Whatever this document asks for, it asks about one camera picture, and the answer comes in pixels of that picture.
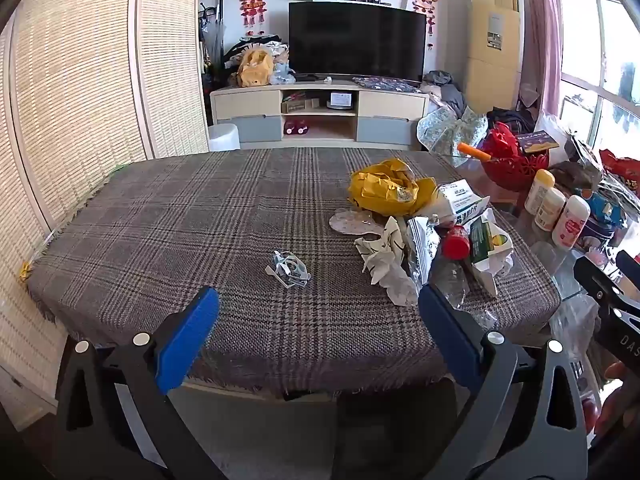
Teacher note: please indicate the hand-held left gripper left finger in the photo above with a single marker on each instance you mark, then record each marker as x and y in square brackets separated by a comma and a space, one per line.
[187, 340]

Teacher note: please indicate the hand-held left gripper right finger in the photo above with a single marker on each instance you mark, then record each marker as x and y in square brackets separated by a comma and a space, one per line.
[450, 335]

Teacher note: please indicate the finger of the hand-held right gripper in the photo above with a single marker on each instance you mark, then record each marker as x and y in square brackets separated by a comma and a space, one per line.
[597, 282]
[630, 262]

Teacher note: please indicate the star-print plastic packaging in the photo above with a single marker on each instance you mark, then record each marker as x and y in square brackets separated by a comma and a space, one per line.
[350, 222]

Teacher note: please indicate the yellow paper bag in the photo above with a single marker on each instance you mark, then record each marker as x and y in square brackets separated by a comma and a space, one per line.
[382, 187]

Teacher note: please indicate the person's right hand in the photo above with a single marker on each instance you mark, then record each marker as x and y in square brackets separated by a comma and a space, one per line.
[620, 410]

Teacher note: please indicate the clear plastic bag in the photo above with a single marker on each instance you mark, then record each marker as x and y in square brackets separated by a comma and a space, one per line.
[572, 325]

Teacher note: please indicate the blue packet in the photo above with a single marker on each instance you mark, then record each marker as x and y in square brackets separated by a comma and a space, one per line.
[602, 207]

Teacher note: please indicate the white bottle with red label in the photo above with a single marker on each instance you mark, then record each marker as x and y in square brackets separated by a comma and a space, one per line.
[570, 222]

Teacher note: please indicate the clear bottle with red cap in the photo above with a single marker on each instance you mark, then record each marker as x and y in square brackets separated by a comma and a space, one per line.
[455, 247]

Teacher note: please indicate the silver snack packet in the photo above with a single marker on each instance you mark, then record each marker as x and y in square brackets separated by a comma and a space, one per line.
[422, 247]

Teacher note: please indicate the red plastic bag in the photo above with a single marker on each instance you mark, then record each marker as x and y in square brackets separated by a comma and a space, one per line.
[622, 167]

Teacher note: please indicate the green and white carton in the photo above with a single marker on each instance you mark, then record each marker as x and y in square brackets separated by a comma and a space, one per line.
[487, 245]

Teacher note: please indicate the grey plaid tablecloth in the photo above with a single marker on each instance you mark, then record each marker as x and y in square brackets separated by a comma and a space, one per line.
[200, 240]

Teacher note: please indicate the crumpled white floral paper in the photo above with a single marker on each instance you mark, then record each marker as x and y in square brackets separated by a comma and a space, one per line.
[382, 255]

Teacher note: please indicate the small clear plastic packaging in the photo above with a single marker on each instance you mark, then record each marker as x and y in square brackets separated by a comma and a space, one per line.
[289, 270]

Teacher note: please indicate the white and green medicine box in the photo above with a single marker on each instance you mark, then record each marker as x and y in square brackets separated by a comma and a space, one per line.
[462, 202]

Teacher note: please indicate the red openwork basket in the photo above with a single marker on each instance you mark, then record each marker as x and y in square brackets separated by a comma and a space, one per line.
[515, 167]

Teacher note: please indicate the orange carrot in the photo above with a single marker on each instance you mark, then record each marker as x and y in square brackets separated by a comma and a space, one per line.
[475, 151]

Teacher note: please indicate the black bag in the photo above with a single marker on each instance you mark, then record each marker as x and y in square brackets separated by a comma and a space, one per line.
[510, 119]

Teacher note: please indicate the white stool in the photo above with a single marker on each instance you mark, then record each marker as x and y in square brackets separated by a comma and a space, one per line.
[224, 137]

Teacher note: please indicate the floral cloth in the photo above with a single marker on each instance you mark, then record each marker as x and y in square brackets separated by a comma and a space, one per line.
[450, 127]

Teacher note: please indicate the window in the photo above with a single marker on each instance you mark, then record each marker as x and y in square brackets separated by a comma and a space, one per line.
[595, 50]

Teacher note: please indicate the grey clothes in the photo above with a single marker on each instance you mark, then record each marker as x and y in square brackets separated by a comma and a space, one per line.
[447, 92]

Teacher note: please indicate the beige and grey television cabinet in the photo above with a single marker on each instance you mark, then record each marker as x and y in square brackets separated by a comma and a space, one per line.
[250, 102]

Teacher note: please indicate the pink curtain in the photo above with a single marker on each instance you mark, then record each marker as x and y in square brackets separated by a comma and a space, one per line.
[542, 25]

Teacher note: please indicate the dark printed cloth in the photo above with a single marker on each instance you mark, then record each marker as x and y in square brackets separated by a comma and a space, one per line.
[385, 84]

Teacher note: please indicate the white box device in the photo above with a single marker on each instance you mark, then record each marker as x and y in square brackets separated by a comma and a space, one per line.
[340, 100]

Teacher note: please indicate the cardboard box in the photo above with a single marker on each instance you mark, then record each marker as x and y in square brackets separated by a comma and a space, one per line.
[300, 105]

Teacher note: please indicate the beige standing air conditioner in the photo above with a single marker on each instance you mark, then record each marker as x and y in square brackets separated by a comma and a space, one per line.
[492, 35]

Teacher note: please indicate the yellow plush toy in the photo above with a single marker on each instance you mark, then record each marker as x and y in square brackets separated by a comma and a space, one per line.
[255, 70]

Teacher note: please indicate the woven bamboo screen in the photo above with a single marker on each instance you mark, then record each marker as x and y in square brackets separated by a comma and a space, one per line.
[75, 85]

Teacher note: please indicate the black television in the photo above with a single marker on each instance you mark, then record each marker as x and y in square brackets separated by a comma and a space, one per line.
[357, 40]

